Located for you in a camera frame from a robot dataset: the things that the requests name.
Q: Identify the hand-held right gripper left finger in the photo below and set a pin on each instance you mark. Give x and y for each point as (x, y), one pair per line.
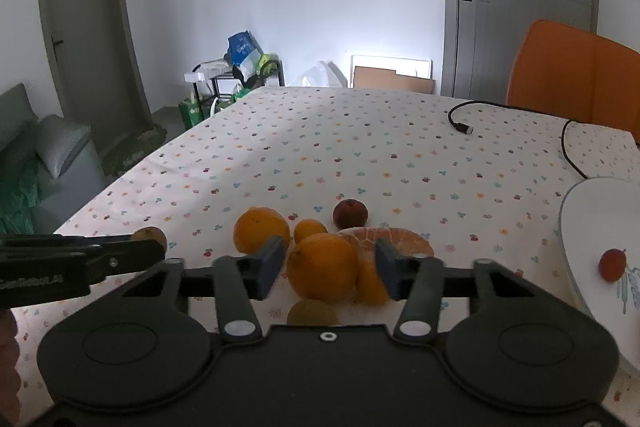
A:
(267, 269)

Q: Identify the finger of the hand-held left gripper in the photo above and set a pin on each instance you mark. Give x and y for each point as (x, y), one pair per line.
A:
(125, 257)

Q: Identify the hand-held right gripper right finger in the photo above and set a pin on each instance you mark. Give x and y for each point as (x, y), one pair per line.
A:
(389, 272)

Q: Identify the medium orange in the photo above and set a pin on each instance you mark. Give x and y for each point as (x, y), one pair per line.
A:
(260, 227)

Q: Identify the large orange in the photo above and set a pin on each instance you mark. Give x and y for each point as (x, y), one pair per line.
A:
(322, 267)

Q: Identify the small orange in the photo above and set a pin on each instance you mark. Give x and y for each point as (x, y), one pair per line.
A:
(309, 229)

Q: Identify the white plate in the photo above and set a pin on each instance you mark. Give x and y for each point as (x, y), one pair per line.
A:
(590, 217)

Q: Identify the small red fruit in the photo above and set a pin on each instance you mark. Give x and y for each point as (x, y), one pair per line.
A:
(612, 264)

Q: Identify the small brown fruit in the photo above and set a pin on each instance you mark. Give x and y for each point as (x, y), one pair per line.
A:
(150, 235)

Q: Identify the dark red fruit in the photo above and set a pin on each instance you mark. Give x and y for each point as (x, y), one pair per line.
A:
(351, 214)

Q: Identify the green cloth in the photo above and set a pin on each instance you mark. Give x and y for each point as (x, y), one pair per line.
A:
(17, 197)

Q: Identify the green rug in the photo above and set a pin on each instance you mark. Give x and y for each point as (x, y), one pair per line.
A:
(130, 152)

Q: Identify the grey cushion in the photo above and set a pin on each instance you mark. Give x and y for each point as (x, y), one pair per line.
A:
(62, 144)

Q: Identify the printed tablecloth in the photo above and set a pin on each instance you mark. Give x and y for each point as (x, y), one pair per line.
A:
(325, 147)

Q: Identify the grey sofa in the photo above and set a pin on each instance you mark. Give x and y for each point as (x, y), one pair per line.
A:
(20, 127)

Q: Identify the green box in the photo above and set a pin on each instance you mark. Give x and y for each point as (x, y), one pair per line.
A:
(191, 113)

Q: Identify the black rack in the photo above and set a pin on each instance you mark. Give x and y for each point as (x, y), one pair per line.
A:
(270, 79)

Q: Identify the cardboard sheet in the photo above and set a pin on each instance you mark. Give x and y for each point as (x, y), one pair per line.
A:
(390, 79)

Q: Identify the white plastic bag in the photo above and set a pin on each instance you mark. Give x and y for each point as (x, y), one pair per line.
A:
(320, 77)

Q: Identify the yellow green item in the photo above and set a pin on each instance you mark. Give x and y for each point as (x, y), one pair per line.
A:
(266, 63)

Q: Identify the white board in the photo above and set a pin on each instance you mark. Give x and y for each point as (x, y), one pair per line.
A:
(415, 63)

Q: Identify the blue bag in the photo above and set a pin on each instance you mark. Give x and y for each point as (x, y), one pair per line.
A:
(242, 47)

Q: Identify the olive green door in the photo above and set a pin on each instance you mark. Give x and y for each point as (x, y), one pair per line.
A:
(85, 32)

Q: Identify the orange chair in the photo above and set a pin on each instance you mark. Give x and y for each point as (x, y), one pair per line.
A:
(565, 72)

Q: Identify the grey door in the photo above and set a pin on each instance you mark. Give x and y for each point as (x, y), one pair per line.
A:
(525, 7)

